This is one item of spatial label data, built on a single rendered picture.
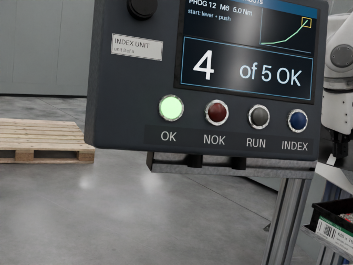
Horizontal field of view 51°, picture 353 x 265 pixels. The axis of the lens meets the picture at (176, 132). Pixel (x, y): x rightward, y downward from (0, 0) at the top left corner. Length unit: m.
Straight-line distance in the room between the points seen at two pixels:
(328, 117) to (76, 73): 5.92
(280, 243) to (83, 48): 6.22
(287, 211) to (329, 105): 0.44
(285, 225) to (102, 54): 0.35
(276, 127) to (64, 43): 6.14
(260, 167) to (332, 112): 0.45
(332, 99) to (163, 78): 0.61
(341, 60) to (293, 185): 0.34
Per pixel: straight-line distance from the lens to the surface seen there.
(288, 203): 0.55
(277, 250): 0.58
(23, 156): 3.39
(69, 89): 6.64
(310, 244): 2.52
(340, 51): 0.80
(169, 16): 0.38
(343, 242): 0.88
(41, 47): 6.34
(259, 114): 0.40
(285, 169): 0.53
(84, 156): 3.47
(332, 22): 0.88
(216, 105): 0.38
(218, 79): 0.39
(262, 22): 0.43
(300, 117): 0.43
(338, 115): 0.92
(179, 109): 0.36
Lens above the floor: 1.18
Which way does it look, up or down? 13 degrees down
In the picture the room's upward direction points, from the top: 9 degrees clockwise
